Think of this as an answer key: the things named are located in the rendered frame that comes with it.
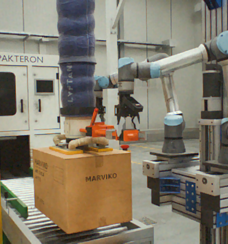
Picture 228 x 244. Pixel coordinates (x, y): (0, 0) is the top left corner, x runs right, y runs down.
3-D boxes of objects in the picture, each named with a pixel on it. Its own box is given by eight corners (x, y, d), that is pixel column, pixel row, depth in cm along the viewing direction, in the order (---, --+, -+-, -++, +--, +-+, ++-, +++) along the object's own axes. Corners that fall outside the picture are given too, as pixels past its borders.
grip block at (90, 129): (85, 136, 195) (84, 126, 194) (101, 135, 199) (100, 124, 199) (91, 137, 187) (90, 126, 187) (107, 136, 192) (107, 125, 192)
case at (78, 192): (34, 207, 235) (31, 148, 232) (88, 198, 254) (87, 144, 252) (67, 234, 182) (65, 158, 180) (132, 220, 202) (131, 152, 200)
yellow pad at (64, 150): (48, 149, 224) (48, 141, 224) (63, 148, 229) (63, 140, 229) (66, 155, 194) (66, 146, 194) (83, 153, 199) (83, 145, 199)
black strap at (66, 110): (55, 114, 220) (54, 107, 219) (89, 113, 230) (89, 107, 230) (67, 114, 200) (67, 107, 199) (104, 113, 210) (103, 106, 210)
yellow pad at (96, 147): (76, 147, 233) (76, 139, 233) (90, 146, 238) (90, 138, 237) (97, 152, 203) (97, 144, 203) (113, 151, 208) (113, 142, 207)
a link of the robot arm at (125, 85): (137, 81, 161) (121, 81, 158) (137, 91, 162) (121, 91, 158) (129, 83, 168) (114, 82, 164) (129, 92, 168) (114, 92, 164)
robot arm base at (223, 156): (232, 158, 190) (232, 140, 190) (255, 162, 177) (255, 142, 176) (211, 161, 183) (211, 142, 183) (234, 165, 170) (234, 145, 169)
